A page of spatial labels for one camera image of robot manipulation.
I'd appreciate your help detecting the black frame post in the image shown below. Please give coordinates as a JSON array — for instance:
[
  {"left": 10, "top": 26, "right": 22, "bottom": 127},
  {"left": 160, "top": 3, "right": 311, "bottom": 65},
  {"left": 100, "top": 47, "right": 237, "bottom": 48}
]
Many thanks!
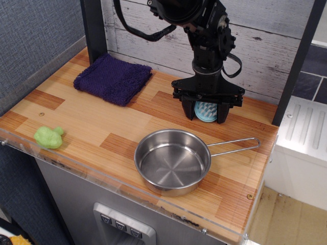
[
  {"left": 80, "top": 0, "right": 107, "bottom": 64},
  {"left": 272, "top": 0, "right": 326, "bottom": 126}
]

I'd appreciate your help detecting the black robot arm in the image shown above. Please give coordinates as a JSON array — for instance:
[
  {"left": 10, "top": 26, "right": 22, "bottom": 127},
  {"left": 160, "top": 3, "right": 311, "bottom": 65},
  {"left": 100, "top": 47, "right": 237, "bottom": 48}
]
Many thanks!
[{"left": 148, "top": 1, "right": 245, "bottom": 124}]

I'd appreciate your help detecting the light blue scalp brush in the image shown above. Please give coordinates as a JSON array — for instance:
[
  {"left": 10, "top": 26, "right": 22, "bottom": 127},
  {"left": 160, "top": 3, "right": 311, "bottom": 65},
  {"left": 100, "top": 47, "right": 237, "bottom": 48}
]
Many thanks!
[{"left": 194, "top": 101, "right": 218, "bottom": 123}]

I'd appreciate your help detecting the dispenser panel with buttons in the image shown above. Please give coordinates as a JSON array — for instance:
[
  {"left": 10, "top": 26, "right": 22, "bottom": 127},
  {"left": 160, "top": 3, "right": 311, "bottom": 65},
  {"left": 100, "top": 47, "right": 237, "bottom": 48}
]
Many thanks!
[{"left": 93, "top": 202, "right": 157, "bottom": 244}]

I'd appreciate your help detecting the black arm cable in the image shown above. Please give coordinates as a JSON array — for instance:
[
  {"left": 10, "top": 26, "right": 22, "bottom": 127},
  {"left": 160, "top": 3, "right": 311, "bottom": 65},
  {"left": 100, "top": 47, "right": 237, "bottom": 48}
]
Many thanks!
[{"left": 112, "top": 0, "right": 177, "bottom": 42}]

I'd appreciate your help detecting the yellow spiky toy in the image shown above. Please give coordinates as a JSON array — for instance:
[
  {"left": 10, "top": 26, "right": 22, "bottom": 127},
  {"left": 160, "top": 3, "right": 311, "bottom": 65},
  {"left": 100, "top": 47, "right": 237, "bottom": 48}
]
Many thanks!
[{"left": 9, "top": 235, "right": 32, "bottom": 245}]

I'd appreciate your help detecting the clear acrylic edge guard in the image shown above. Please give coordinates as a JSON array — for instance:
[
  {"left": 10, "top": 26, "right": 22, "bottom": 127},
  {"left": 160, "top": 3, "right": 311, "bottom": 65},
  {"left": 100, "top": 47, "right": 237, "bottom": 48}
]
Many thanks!
[{"left": 1, "top": 129, "right": 249, "bottom": 244}]

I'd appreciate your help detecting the stainless steel pan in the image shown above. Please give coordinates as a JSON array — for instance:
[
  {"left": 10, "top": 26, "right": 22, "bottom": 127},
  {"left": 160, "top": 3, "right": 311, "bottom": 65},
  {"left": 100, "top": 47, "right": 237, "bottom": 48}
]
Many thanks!
[{"left": 134, "top": 129, "right": 261, "bottom": 198}]

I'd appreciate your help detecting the green toy broccoli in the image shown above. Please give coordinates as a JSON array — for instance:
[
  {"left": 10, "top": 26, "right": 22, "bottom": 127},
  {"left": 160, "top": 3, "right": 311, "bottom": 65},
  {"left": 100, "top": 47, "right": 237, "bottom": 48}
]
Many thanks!
[{"left": 34, "top": 126, "right": 64, "bottom": 149}]

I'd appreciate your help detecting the black right frame post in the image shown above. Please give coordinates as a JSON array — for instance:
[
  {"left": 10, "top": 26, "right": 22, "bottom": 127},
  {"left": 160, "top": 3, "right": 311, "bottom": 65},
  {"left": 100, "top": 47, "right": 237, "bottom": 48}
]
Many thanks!
[{"left": 272, "top": 0, "right": 326, "bottom": 126}]

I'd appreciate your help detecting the black left frame post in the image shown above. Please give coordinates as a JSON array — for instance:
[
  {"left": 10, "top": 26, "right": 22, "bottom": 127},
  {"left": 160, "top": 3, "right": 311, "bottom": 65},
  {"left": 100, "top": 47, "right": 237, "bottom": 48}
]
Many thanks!
[{"left": 80, "top": 0, "right": 107, "bottom": 64}]

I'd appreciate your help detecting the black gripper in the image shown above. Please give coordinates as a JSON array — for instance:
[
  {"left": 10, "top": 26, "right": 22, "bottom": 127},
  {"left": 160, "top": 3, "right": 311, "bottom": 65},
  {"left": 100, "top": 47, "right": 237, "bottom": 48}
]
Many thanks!
[{"left": 172, "top": 72, "right": 245, "bottom": 124}]

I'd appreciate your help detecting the purple knitted cloth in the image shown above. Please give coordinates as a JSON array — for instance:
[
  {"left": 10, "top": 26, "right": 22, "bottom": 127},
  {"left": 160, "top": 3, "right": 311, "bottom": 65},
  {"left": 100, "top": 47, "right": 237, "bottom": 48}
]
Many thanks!
[{"left": 74, "top": 53, "right": 152, "bottom": 107}]

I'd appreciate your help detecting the grey toy fridge cabinet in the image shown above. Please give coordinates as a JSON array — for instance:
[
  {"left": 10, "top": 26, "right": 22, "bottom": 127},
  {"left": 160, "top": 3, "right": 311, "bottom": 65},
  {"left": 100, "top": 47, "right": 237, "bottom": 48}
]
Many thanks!
[{"left": 36, "top": 160, "right": 221, "bottom": 244}]

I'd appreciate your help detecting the white toy sink unit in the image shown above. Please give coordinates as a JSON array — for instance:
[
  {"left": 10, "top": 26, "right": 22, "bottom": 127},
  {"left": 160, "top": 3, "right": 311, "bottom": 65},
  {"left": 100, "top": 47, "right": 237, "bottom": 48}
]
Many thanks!
[{"left": 264, "top": 96, "right": 326, "bottom": 209}]

